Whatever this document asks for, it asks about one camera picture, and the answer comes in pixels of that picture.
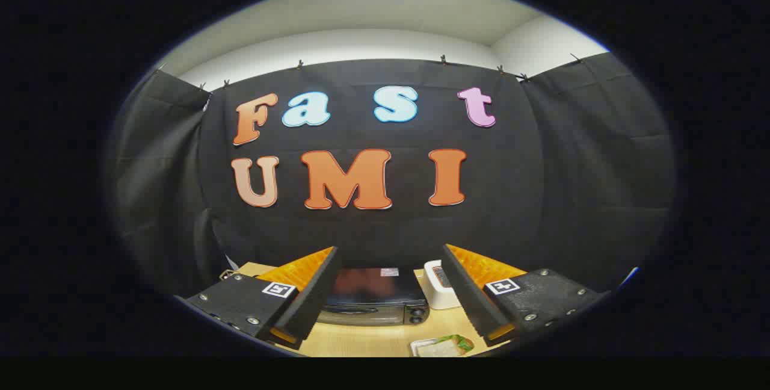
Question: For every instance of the black toaster oven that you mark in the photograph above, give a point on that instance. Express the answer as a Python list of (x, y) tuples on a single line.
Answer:
[(373, 294)]

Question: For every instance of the lettuce sandwich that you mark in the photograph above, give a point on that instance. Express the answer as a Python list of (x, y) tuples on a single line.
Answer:
[(452, 343)]

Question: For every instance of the white rectangular tray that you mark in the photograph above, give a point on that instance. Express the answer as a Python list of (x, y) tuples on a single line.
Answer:
[(421, 349)]

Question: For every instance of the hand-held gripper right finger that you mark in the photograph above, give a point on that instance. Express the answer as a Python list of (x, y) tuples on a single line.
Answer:
[(466, 294)]

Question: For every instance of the white pop-up toaster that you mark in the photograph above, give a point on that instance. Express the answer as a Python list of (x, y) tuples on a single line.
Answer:
[(438, 294)]

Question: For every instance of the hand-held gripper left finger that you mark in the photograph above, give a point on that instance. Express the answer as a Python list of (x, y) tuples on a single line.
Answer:
[(310, 300)]

